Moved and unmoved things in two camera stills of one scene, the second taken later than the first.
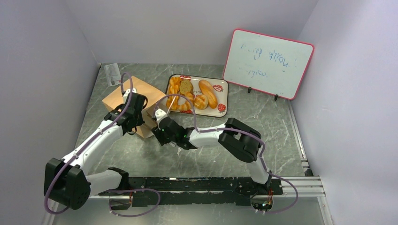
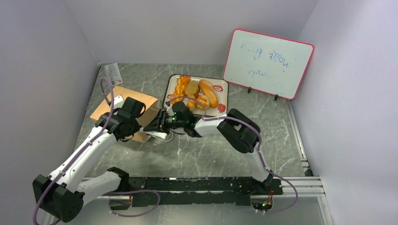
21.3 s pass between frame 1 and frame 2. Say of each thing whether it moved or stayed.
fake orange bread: moved
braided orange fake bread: moved
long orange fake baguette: stayed
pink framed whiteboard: stayed
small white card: stayed
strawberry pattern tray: stayed
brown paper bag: moved
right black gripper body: moved
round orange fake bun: stayed
